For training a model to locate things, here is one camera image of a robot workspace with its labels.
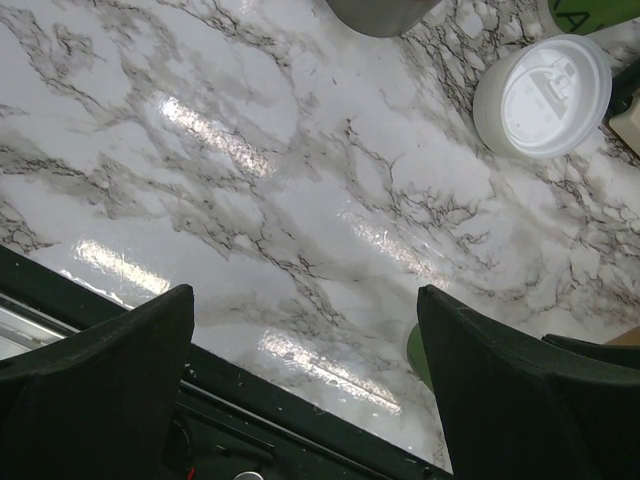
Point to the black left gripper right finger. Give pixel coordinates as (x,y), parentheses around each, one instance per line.
(515,407)

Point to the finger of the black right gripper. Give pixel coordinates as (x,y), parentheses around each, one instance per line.
(620,355)

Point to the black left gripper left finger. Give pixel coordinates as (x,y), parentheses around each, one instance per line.
(98,404)

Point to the green paper coffee cup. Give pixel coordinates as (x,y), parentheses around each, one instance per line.
(416,356)

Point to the brown paper bag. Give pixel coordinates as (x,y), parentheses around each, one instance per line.
(630,338)

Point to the stack of white lids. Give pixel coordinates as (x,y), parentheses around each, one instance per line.
(544,100)

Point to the stack of green paper cups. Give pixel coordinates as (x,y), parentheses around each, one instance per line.
(583,17)

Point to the grey stirrer holder cup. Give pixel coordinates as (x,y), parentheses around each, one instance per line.
(381,18)

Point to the aluminium frame rail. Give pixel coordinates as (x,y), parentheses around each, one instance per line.
(24,329)

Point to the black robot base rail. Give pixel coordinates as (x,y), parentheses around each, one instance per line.
(226,422)

